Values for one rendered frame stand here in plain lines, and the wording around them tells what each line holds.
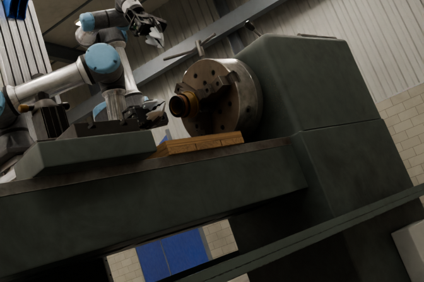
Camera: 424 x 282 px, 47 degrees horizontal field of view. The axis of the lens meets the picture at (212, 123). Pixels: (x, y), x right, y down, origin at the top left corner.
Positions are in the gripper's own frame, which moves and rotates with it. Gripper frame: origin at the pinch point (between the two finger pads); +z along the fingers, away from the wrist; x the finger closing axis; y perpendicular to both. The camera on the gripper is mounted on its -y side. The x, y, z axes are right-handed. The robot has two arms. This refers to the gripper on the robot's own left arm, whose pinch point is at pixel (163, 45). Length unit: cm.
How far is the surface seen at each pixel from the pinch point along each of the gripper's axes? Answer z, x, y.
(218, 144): 57, 10, 20
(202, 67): 21.6, 8.3, -0.5
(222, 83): 35.3, 13.4, 3.5
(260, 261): 93, 10, 32
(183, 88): 22.5, -1.0, 3.6
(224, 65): 29.3, 15.7, -0.7
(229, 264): 91, 11, 42
